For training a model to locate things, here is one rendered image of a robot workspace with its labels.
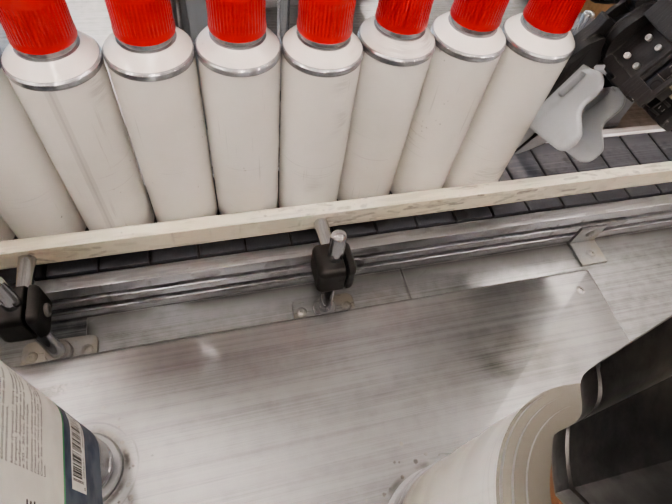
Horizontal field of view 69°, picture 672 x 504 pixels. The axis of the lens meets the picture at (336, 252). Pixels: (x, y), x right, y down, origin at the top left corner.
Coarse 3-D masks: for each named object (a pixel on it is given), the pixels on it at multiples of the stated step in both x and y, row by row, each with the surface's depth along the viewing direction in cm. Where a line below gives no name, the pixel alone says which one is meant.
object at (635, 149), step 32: (512, 160) 50; (544, 160) 51; (576, 160) 51; (608, 160) 52; (640, 160) 52; (608, 192) 49; (640, 192) 50; (352, 224) 43; (384, 224) 44; (416, 224) 45; (128, 256) 39; (160, 256) 39; (192, 256) 40
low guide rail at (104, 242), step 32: (416, 192) 42; (448, 192) 42; (480, 192) 42; (512, 192) 43; (544, 192) 45; (576, 192) 46; (160, 224) 37; (192, 224) 37; (224, 224) 38; (256, 224) 38; (288, 224) 39; (0, 256) 34; (64, 256) 36; (96, 256) 37
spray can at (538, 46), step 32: (544, 0) 31; (576, 0) 30; (512, 32) 33; (544, 32) 32; (512, 64) 34; (544, 64) 33; (512, 96) 36; (544, 96) 36; (480, 128) 39; (512, 128) 38; (480, 160) 41
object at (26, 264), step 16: (32, 256) 35; (16, 272) 34; (32, 272) 34; (0, 288) 30; (16, 288) 32; (32, 288) 33; (0, 304) 31; (16, 304) 31; (32, 304) 32; (48, 304) 33; (0, 320) 31; (16, 320) 31; (32, 320) 32; (48, 320) 34; (0, 336) 32; (16, 336) 32; (32, 336) 33; (48, 336) 36; (48, 352) 37; (64, 352) 39
